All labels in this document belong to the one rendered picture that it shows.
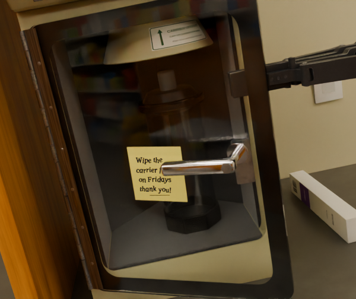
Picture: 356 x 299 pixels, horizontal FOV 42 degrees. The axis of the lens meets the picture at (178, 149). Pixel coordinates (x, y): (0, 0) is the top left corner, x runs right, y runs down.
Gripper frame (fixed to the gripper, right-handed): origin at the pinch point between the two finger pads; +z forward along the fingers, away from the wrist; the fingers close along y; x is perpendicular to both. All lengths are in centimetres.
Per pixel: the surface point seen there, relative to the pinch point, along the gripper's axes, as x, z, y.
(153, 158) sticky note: 8.0, 14.3, -3.3
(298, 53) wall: 5, -24, -54
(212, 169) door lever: 8.0, 8.0, 5.4
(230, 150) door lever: 7.5, 5.0, 1.6
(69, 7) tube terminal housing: -12.5, 21.3, -11.2
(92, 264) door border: 24.1, 26.5, -9.3
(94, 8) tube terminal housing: -11.8, 18.0, -11.2
